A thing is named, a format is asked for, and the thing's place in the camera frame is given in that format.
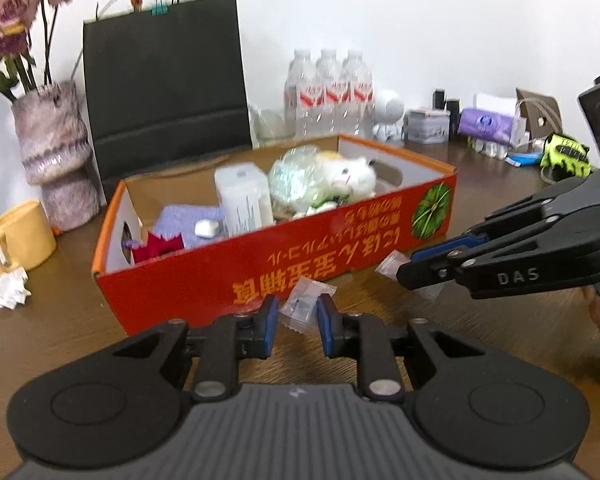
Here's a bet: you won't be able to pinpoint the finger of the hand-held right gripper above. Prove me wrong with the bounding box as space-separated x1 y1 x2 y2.
397 200 600 301
410 169 600 263

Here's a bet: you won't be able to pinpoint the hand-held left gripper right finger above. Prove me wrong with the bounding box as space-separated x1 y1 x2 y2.
316 293 476 402

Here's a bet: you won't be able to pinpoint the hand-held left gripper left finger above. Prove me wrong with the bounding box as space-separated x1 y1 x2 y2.
112 294 281 401

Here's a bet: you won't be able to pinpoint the small clear plastic bag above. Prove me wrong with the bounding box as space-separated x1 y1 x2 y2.
278 279 337 332

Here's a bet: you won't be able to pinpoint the red cardboard box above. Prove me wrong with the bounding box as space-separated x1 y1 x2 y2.
91 133 459 337

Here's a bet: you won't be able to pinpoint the red rose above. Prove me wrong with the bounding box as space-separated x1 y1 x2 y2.
132 231 186 264

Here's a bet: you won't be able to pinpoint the translucent plastic bag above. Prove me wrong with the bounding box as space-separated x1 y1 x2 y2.
267 144 342 217

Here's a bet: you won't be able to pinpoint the white translucent plastic container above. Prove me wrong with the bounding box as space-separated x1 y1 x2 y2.
214 161 276 237

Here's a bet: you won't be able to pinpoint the neon yellow glove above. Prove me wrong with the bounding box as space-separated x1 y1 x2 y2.
539 133 592 177

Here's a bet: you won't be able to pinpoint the brown cardboard stand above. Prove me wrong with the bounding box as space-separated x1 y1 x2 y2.
515 87 564 134

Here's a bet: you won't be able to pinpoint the white charger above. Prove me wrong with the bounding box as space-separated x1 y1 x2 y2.
512 114 531 149

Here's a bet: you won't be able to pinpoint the blue tube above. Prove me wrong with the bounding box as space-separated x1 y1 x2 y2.
504 152 544 167

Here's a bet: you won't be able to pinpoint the white tissue box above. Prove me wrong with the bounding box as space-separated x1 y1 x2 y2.
474 92 521 111

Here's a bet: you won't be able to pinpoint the white yellow plush cat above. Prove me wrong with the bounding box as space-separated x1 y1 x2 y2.
310 152 382 202

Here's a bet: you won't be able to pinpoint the purple tissue packet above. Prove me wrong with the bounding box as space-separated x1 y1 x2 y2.
457 108 519 144

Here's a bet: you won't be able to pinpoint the grey printed tin box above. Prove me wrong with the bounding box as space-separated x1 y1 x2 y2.
404 108 454 145

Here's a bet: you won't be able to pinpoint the purple cloth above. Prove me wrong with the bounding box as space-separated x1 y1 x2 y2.
154 203 227 249

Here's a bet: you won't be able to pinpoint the white robot speaker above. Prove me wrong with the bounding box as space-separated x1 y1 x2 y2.
372 88 406 144

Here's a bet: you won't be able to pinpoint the clear water bottle red label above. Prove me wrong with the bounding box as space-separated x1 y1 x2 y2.
284 48 317 139
342 49 375 134
313 48 346 137

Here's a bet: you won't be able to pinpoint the glass cup with spoon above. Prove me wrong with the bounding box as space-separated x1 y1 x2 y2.
249 104 294 144

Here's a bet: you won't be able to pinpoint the yellow mug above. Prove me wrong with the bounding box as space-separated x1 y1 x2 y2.
0 198 59 279

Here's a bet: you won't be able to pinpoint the black paper bag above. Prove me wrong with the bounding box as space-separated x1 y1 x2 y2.
82 0 254 204

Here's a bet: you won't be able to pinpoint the small crumpled white tissue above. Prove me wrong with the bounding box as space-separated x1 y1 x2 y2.
0 267 32 314

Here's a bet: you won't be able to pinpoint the purple white ceramic vase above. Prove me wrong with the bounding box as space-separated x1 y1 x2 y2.
10 79 101 232

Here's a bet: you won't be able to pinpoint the dried pink flowers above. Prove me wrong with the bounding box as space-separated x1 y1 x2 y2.
0 0 84 102

